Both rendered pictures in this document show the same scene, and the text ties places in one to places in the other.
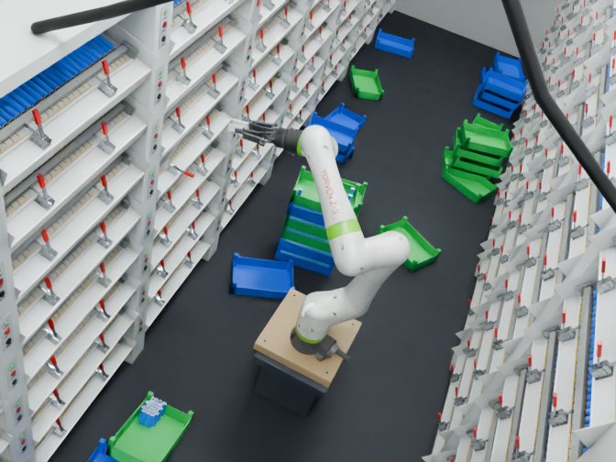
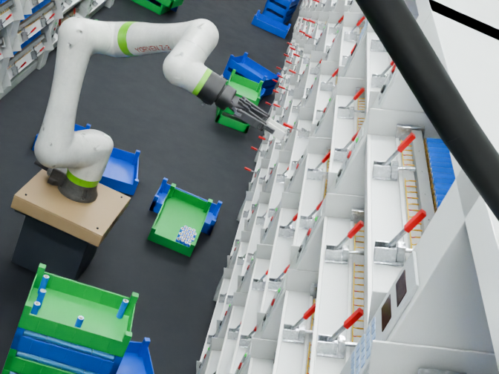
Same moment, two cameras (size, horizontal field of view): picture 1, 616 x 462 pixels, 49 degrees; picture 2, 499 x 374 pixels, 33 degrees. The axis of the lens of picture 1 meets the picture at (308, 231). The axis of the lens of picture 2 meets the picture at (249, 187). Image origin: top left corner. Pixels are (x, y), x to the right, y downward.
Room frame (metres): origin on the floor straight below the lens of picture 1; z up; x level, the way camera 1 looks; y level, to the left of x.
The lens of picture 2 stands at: (4.42, -0.18, 1.96)
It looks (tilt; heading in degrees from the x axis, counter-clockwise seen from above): 27 degrees down; 167
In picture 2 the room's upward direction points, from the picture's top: 25 degrees clockwise
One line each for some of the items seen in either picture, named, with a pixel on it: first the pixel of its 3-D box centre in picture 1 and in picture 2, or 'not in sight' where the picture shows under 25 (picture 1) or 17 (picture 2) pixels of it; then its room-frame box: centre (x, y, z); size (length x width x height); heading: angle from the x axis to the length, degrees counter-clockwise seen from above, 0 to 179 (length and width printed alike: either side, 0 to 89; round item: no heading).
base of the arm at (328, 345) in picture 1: (320, 343); (67, 177); (1.69, -0.18, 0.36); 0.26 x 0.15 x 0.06; 68
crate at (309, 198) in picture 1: (325, 192); (80, 309); (2.51, -0.03, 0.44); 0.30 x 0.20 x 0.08; 89
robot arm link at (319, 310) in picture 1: (318, 315); (87, 156); (1.72, -0.14, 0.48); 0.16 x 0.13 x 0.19; 128
